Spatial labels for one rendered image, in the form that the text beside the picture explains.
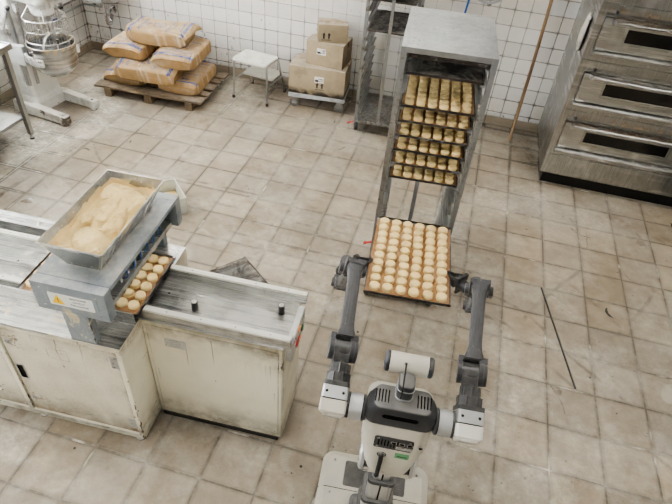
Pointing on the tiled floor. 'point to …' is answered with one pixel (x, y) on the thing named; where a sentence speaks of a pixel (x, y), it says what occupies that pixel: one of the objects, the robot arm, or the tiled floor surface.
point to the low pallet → (163, 91)
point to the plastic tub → (174, 192)
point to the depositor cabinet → (74, 357)
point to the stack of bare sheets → (240, 270)
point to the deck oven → (613, 103)
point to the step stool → (258, 68)
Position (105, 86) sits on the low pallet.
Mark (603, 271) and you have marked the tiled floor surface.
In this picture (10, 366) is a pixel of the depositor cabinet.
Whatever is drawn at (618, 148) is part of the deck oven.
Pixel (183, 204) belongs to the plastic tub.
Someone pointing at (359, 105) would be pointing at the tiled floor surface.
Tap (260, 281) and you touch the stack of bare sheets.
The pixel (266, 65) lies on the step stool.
